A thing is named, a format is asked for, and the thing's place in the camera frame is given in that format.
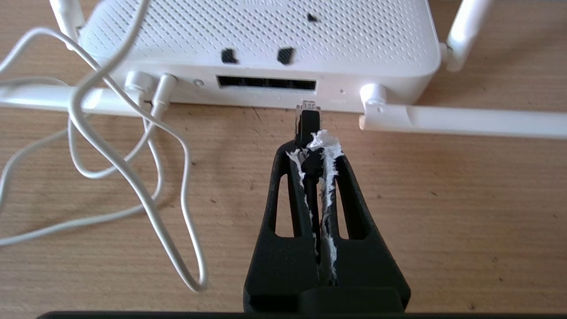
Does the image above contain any white router with antennas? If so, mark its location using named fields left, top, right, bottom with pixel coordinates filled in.
left=0, top=0, right=567, bottom=140

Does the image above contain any white thin adapter cord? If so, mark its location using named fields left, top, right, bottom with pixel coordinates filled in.
left=0, top=0, right=209, bottom=293

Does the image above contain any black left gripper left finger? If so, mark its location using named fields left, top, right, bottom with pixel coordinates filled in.
left=243, top=140, right=320, bottom=311

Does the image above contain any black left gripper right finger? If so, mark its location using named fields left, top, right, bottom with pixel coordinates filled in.
left=310, top=129, right=411, bottom=311

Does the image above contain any black network cable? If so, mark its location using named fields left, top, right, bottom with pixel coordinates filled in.
left=295, top=101, right=323, bottom=266

